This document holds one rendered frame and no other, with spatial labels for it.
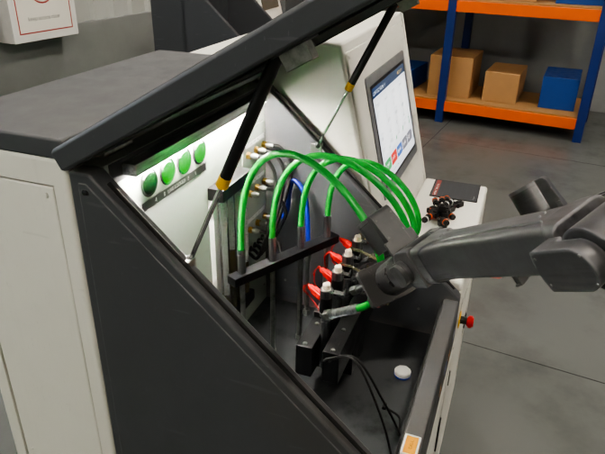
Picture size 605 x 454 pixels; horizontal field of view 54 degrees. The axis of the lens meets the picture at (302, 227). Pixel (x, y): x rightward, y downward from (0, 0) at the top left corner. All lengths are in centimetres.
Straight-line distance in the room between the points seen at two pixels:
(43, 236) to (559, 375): 243
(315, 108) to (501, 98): 508
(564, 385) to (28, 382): 227
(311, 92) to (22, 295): 80
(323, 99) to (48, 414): 94
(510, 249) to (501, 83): 588
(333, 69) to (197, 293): 73
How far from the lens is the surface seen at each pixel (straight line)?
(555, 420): 278
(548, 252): 52
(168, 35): 505
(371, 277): 99
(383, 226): 89
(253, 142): 147
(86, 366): 120
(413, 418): 123
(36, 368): 131
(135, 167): 101
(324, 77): 149
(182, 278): 95
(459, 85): 655
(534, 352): 311
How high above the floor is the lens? 179
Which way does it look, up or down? 27 degrees down
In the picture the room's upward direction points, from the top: 1 degrees clockwise
